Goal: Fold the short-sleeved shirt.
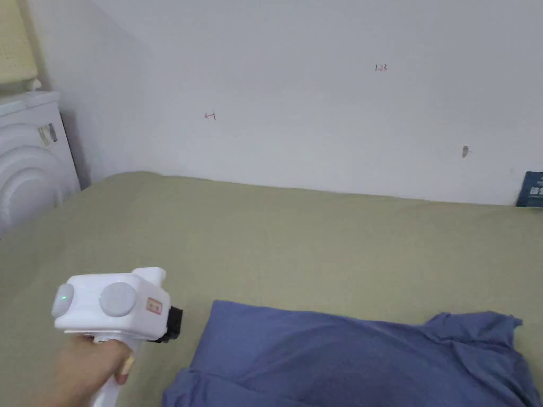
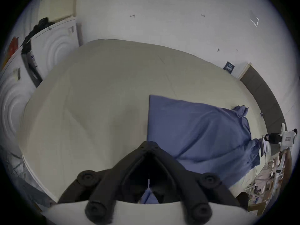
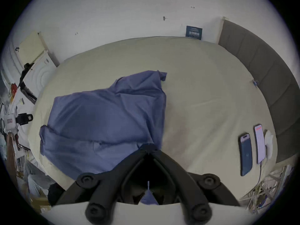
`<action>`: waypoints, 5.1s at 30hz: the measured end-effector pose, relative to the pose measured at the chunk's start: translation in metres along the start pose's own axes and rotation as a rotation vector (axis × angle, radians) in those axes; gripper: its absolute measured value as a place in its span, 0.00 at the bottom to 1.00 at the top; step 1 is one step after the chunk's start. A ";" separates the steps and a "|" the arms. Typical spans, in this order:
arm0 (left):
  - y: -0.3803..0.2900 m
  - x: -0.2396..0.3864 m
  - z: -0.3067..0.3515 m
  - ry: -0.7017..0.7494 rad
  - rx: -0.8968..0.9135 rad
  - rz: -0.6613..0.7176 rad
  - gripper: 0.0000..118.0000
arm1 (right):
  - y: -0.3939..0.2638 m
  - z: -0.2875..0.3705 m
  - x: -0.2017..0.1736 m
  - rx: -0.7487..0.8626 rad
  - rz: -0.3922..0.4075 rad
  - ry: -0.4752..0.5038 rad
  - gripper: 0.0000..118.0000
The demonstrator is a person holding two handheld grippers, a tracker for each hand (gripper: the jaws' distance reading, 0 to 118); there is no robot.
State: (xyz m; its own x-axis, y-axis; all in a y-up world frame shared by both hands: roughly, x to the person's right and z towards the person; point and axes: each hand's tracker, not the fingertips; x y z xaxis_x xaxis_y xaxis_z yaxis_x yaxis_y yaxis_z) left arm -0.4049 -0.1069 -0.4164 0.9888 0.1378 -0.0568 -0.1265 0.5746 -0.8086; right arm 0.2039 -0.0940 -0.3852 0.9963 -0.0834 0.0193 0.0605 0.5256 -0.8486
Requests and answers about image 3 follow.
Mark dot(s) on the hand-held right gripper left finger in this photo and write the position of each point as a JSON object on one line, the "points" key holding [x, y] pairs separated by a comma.
{"points": [[103, 184]]}

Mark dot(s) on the grey padded headboard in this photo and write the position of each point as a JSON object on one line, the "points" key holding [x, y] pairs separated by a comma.
{"points": [[269, 69]]}

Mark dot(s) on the blue shirt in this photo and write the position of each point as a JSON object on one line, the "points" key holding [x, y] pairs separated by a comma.
{"points": [[105, 116]]}

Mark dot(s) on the dark phone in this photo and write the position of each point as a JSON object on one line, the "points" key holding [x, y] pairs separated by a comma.
{"points": [[246, 155]]}

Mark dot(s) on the small blue clip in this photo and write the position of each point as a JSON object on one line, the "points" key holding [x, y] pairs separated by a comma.
{"points": [[255, 82]]}

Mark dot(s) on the phone with lit white screen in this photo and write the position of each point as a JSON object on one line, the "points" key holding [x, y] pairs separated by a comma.
{"points": [[260, 144]]}

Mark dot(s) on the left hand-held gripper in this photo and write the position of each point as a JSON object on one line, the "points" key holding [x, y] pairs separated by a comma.
{"points": [[10, 121]]}

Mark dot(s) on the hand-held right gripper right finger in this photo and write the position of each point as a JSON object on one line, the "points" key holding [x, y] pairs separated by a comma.
{"points": [[192, 184]]}

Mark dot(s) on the white washing machine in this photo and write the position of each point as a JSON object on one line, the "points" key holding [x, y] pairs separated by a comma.
{"points": [[39, 74]]}

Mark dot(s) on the person's left hand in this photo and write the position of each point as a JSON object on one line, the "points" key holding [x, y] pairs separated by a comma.
{"points": [[13, 139]]}

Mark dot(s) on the dark blue printed card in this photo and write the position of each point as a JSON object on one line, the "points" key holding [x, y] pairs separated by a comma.
{"points": [[194, 32]]}

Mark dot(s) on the white charger block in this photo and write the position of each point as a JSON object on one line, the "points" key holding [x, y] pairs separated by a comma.
{"points": [[269, 142]]}

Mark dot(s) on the person's left forearm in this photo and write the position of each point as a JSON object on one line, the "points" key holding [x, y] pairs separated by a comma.
{"points": [[11, 165]]}

